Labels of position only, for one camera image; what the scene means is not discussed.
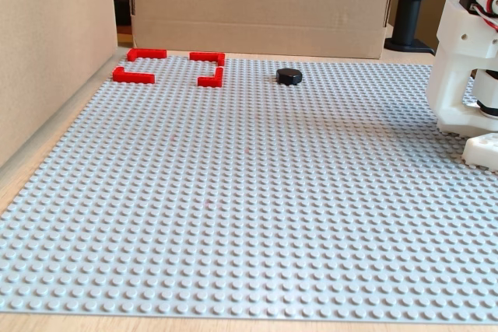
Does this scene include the red L-shaped Lego corner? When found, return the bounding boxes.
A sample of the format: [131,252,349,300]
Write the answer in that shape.
[197,67,225,89]
[189,51,226,68]
[127,48,168,62]
[111,66,156,85]

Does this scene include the short red white servo cable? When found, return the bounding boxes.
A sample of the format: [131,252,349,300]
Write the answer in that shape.
[468,0,498,33]

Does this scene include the grey Lego baseplate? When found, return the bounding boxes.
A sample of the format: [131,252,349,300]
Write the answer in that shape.
[0,54,498,316]

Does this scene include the tall cardboard panel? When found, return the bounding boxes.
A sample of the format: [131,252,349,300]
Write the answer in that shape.
[0,0,119,169]

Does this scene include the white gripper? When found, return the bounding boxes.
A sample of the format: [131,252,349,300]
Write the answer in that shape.
[426,0,498,172]

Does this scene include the large cardboard box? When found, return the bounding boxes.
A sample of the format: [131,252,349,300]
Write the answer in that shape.
[128,0,402,60]

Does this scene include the black round Lego piece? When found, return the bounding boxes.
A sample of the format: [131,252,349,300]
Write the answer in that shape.
[275,68,304,86]

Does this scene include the black pole stand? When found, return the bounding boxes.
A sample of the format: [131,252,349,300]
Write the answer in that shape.
[384,0,436,53]

